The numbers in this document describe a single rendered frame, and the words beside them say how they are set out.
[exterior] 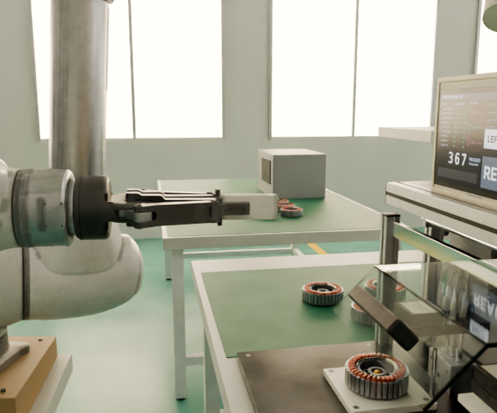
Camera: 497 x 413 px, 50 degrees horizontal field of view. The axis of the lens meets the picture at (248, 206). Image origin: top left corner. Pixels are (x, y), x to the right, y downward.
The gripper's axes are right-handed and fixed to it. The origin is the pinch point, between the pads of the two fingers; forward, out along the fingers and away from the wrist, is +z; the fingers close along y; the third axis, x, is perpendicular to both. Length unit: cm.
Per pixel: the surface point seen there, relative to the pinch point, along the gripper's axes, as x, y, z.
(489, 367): -22.0, 2.2, 33.1
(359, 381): -33.6, -16.7, 22.6
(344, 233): -41, -153, 68
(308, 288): -36, -71, 29
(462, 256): -10.2, -11.4, 36.1
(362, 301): -8.8, 10.1, 11.2
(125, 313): -117, -265, -34
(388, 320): -8.5, 16.3, 11.6
